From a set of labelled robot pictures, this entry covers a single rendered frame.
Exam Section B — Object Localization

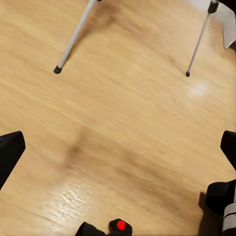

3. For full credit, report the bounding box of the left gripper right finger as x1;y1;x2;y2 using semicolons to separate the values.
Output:
220;131;236;170

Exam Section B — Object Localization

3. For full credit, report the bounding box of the camera tripod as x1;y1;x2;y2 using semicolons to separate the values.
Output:
54;0;219;76

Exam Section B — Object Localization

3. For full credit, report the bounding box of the digital camera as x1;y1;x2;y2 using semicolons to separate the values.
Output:
75;219;132;236

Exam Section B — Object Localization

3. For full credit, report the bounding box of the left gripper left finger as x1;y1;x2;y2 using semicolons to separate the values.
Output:
0;131;26;190

